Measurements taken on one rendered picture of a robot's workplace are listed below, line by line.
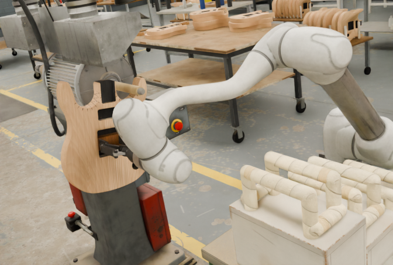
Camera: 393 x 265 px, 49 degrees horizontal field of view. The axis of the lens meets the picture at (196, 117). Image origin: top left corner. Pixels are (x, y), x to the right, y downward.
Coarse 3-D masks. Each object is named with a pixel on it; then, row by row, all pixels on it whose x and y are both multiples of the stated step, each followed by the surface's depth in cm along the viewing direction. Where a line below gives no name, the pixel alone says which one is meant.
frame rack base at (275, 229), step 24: (240, 216) 101; (264, 216) 97; (288, 216) 96; (360, 216) 92; (240, 240) 105; (264, 240) 97; (288, 240) 91; (312, 240) 87; (336, 240) 86; (360, 240) 92; (240, 264) 108; (264, 264) 100; (288, 264) 94; (312, 264) 88; (336, 264) 87; (360, 264) 94
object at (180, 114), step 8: (168, 88) 200; (152, 96) 192; (176, 112) 193; (184, 112) 196; (176, 120) 193; (184, 120) 197; (168, 128) 192; (184, 128) 198; (168, 136) 193; (176, 136) 196
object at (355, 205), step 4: (348, 200) 97; (352, 200) 96; (356, 200) 96; (360, 200) 96; (348, 204) 98; (352, 204) 97; (356, 204) 96; (360, 204) 97; (348, 208) 98; (352, 208) 97; (356, 208) 97; (360, 208) 97; (356, 212) 97; (360, 212) 97
